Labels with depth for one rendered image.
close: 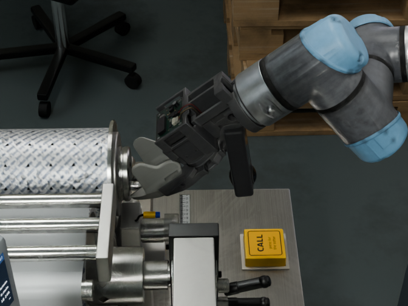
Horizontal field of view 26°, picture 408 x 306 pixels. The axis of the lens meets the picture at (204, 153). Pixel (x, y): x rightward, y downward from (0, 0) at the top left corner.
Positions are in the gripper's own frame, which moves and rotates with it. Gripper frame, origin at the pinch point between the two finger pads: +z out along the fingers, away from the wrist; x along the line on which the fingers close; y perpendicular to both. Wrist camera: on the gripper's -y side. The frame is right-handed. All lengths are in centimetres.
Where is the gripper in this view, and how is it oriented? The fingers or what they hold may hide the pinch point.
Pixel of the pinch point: (143, 187)
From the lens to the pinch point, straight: 119.9
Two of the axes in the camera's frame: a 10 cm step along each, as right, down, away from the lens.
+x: 0.2, 6.7, -7.4
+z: -7.6, 4.9, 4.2
